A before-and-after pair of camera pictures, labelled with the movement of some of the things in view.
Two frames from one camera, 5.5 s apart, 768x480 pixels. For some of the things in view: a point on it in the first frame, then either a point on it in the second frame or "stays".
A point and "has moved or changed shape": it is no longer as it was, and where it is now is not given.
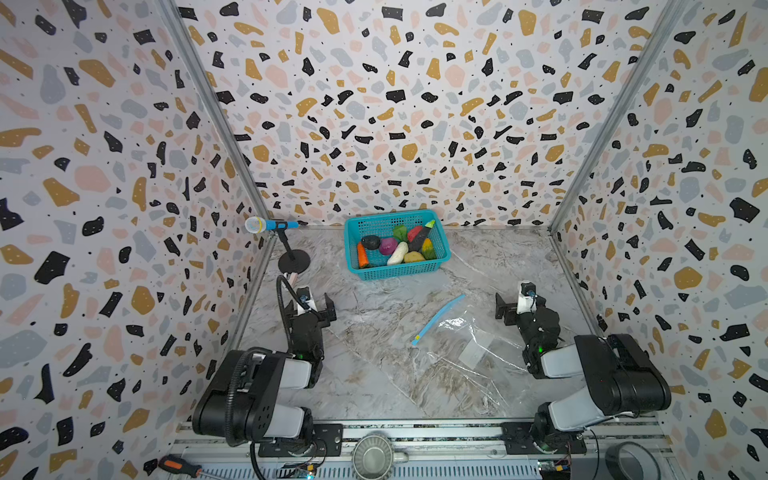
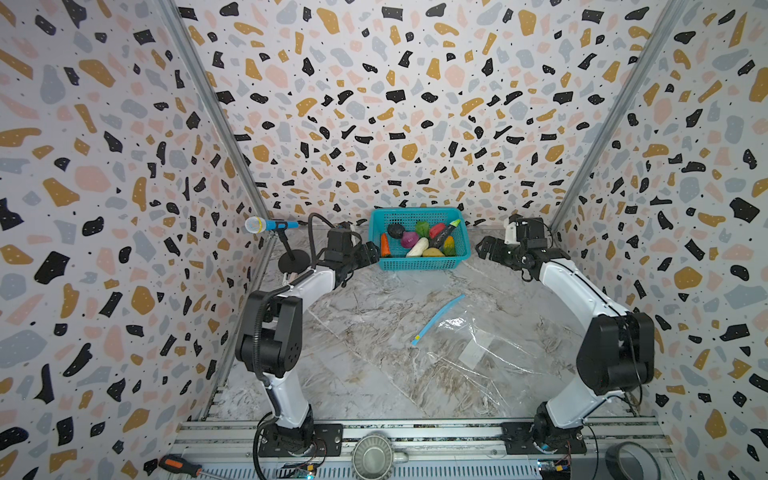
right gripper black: x=522 y=314 → x=498 y=250
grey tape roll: x=650 y=470 stays
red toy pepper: x=414 y=232 → x=437 y=229
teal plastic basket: x=382 y=226 has moved or changed shape
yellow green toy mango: x=428 y=250 → x=449 y=247
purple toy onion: x=387 y=245 → x=409 y=239
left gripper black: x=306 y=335 → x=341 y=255
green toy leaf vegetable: x=400 y=233 → x=423 y=229
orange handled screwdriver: x=171 y=463 stays
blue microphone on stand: x=290 y=261 stays
